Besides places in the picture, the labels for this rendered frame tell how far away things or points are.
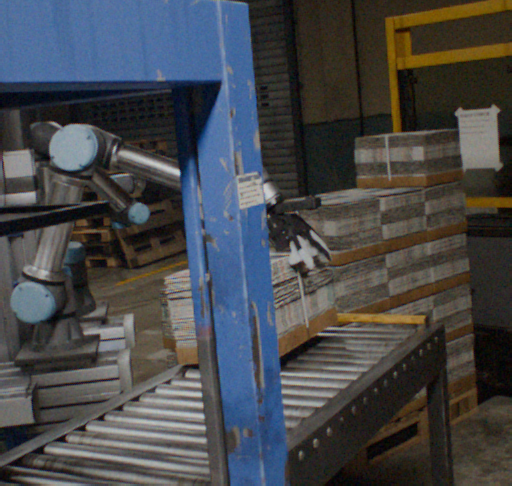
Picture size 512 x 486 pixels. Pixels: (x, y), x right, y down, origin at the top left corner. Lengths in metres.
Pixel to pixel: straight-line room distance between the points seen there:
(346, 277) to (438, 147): 0.80
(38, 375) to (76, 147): 0.67
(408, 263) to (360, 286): 0.31
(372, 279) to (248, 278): 2.47
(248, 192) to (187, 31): 0.22
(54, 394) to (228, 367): 1.49
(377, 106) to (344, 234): 6.86
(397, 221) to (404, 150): 0.36
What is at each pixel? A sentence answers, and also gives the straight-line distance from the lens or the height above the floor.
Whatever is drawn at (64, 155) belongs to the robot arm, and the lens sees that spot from 2.32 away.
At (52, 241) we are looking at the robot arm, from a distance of 2.38.
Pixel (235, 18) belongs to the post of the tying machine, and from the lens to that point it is 1.11.
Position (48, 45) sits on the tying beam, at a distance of 0.83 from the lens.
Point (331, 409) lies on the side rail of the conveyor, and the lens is 1.88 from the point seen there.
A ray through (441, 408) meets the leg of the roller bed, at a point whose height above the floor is 0.57.
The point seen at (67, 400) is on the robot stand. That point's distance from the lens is 2.59.
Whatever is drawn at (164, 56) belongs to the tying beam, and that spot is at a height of 1.48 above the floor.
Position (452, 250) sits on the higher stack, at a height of 0.77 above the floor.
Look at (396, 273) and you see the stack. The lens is 3.67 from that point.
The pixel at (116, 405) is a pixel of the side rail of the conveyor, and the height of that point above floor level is 0.80.
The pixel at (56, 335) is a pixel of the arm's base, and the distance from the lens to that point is 2.55.
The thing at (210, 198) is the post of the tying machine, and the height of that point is 1.31.
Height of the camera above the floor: 1.40
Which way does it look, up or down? 7 degrees down
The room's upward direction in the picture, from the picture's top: 5 degrees counter-clockwise
